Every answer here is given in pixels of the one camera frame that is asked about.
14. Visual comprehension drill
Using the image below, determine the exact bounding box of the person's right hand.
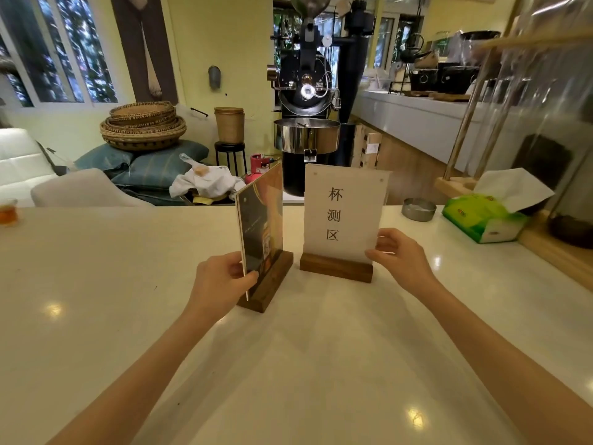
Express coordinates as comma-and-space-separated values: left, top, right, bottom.
364, 228, 438, 296

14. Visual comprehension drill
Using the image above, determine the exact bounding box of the person's left hand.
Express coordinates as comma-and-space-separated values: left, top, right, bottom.
187, 251, 259, 319

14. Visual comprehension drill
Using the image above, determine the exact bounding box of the white paper sign with wooden base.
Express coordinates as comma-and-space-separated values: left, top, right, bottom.
300, 163, 392, 283

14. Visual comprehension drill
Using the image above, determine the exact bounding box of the dark acrylic sign with wooden base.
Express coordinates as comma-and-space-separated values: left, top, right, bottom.
234, 161, 294, 314

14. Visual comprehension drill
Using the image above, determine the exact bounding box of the person's right forearm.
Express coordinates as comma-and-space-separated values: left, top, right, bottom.
418, 279, 593, 445

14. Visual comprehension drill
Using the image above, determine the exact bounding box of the person's left forearm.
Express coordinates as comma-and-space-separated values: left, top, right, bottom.
46, 307, 215, 445

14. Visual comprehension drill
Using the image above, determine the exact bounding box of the round metal ashtray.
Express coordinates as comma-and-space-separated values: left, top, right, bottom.
402, 197, 437, 222

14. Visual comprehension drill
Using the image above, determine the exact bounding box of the white crumpled cloth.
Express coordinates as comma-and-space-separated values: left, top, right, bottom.
169, 153, 246, 201

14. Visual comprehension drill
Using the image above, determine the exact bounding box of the red gas canister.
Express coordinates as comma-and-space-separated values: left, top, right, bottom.
244, 154, 270, 184

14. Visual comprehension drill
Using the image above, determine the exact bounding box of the green tissue pack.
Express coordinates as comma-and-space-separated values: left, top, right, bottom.
441, 168, 556, 244

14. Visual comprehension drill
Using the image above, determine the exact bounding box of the black round stool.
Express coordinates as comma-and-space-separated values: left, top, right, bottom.
214, 141, 248, 177

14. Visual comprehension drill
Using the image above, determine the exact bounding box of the white counter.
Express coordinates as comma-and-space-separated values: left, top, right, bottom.
351, 89, 515, 174

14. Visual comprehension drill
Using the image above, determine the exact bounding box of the blue-green cushion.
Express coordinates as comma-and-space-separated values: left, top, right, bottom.
74, 143, 135, 173
110, 139, 210, 190

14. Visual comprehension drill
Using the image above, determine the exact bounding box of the tall woven cylinder basket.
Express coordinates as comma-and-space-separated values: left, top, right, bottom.
213, 107, 246, 144

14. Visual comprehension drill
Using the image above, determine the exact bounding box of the black coffee roaster machine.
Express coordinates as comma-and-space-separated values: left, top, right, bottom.
266, 0, 376, 197

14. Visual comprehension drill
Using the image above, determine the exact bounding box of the stack of woven baskets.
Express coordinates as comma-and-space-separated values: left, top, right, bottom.
99, 101, 187, 151

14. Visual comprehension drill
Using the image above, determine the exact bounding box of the white chair back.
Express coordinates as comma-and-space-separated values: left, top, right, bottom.
31, 168, 156, 207

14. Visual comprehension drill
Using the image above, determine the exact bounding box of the wooden glass drip stand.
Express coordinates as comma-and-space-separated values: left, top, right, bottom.
434, 0, 593, 292

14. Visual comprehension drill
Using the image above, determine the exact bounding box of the black kettle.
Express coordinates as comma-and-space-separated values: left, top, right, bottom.
399, 33, 427, 65

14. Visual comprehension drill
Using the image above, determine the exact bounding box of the glass of amber tea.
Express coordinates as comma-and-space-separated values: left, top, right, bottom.
0, 198, 19, 227

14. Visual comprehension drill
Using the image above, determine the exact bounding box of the white sofa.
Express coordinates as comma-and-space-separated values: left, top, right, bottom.
0, 128, 61, 207

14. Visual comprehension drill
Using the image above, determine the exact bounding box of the window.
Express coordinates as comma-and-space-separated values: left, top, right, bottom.
0, 0, 119, 108

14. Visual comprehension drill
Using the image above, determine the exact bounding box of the brown wall poster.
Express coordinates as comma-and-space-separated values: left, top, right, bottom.
109, 0, 179, 105

